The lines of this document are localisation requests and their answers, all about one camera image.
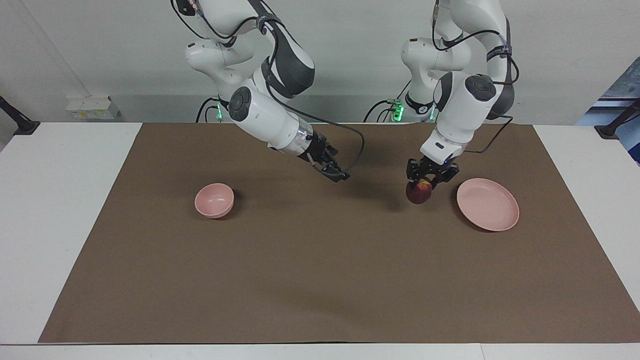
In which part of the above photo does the dark red apple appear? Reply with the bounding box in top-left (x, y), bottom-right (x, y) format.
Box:
top-left (405, 178), bottom-right (434, 205)

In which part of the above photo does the pink plate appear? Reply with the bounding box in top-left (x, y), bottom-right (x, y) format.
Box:
top-left (456, 178), bottom-right (520, 232)

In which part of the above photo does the pink bowl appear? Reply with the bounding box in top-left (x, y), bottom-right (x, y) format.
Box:
top-left (194, 183), bottom-right (235, 219)

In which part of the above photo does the brown table mat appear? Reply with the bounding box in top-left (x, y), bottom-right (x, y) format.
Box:
top-left (37, 121), bottom-right (640, 345)

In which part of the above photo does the black table clamp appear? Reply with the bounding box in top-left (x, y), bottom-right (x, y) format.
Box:
top-left (0, 95), bottom-right (41, 136)
top-left (594, 97), bottom-right (640, 140)

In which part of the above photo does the blue panel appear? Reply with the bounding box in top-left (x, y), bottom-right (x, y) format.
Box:
top-left (574, 57), bottom-right (640, 167)

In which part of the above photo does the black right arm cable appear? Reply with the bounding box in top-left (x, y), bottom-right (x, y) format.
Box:
top-left (171, 0), bottom-right (366, 174)

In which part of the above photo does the black left base cable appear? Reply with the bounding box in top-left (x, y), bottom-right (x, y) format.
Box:
top-left (363, 99), bottom-right (402, 124)

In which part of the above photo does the black base cable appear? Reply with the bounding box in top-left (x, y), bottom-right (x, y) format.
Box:
top-left (363, 99), bottom-right (402, 124)
top-left (195, 96), bottom-right (222, 124)

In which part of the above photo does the black right base cable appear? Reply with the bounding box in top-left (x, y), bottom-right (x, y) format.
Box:
top-left (195, 96), bottom-right (222, 124)

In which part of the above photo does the white wall socket box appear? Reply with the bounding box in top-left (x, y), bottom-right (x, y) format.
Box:
top-left (66, 96), bottom-right (121, 120)

